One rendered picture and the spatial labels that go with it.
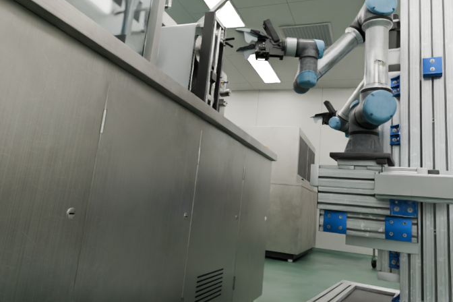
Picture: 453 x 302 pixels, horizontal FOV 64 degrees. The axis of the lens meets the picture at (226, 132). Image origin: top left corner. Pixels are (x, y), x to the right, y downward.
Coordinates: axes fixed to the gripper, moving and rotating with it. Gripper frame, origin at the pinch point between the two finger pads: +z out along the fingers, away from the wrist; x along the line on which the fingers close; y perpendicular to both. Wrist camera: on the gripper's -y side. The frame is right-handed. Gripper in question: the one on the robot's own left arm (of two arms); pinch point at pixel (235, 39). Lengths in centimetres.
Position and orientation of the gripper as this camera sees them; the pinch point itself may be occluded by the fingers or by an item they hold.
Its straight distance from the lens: 152.6
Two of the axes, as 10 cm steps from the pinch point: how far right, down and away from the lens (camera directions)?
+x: 0.3, 3.4, 9.4
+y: -1.0, 9.4, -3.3
